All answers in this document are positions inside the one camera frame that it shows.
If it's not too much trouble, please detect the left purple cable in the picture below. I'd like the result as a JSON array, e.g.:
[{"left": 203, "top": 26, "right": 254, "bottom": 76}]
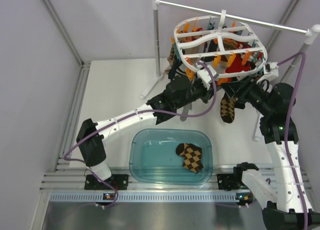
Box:
[{"left": 63, "top": 61, "right": 218, "bottom": 208}]

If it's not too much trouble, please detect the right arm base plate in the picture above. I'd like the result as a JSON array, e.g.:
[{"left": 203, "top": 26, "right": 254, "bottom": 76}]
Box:
[{"left": 216, "top": 174, "right": 246, "bottom": 191}]

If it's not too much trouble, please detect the brown patterned hanging sock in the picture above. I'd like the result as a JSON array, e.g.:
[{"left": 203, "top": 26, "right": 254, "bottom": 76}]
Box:
[{"left": 165, "top": 43, "right": 178, "bottom": 73}]

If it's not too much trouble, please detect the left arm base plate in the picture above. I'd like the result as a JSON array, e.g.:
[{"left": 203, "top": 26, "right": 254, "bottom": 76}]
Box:
[{"left": 84, "top": 174, "right": 129, "bottom": 191}]

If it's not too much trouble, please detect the red sock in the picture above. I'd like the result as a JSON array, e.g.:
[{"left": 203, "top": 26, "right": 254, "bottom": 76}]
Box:
[{"left": 225, "top": 54, "right": 251, "bottom": 73}]

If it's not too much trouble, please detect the white drying rack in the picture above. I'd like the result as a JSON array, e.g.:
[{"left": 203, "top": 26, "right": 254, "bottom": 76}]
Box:
[{"left": 138, "top": 0, "right": 320, "bottom": 142}]

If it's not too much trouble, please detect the brown argyle sock front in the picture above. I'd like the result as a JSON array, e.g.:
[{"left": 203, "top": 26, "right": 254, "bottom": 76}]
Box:
[{"left": 220, "top": 94, "right": 236, "bottom": 124}]

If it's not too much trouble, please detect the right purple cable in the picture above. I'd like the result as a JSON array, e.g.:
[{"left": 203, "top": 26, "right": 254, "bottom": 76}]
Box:
[{"left": 277, "top": 52, "right": 313, "bottom": 230}]

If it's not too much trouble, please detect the teal plastic basin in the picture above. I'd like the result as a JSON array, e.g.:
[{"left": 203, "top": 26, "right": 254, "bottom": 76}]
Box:
[{"left": 129, "top": 129, "right": 213, "bottom": 185}]

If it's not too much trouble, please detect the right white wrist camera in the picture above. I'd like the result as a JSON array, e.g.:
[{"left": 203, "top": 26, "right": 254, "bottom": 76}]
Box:
[{"left": 262, "top": 62, "right": 279, "bottom": 81}]

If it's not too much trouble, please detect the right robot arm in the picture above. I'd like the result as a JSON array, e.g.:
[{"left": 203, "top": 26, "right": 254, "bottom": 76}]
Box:
[{"left": 221, "top": 76, "right": 320, "bottom": 230}]

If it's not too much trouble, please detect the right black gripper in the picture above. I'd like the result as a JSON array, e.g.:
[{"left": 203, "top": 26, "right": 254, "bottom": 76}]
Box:
[{"left": 220, "top": 74, "right": 273, "bottom": 116}]

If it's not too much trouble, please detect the perforated cable duct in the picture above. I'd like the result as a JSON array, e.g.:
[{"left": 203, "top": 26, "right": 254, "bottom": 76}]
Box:
[{"left": 50, "top": 192, "right": 253, "bottom": 204}]

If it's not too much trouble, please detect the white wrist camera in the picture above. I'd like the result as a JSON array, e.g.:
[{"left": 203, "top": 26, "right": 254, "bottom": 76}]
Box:
[
  {"left": 196, "top": 65, "right": 219, "bottom": 90},
  {"left": 262, "top": 62, "right": 279, "bottom": 81}
]

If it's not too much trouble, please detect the brown argyle sock back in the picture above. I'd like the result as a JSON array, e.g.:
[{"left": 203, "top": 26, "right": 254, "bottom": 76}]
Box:
[{"left": 175, "top": 143, "right": 204, "bottom": 174}]

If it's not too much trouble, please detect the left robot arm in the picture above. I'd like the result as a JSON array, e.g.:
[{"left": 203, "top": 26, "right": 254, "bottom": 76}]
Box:
[{"left": 76, "top": 70, "right": 217, "bottom": 189}]

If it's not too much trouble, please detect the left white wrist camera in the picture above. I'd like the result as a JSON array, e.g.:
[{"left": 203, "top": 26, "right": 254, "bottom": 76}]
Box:
[{"left": 196, "top": 65, "right": 219, "bottom": 90}]

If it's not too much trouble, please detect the brown argyle sock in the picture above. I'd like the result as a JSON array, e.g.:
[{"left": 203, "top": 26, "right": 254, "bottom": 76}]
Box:
[
  {"left": 175, "top": 143, "right": 204, "bottom": 174},
  {"left": 220, "top": 94, "right": 236, "bottom": 124}
]

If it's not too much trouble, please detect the purple cable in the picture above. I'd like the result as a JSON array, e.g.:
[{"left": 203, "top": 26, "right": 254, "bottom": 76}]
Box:
[
  {"left": 277, "top": 52, "right": 313, "bottom": 230},
  {"left": 63, "top": 61, "right": 218, "bottom": 208}
]

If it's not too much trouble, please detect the white oval clip hanger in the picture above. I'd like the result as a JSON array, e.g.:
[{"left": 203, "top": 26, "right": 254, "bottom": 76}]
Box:
[{"left": 171, "top": 15, "right": 268, "bottom": 80}]

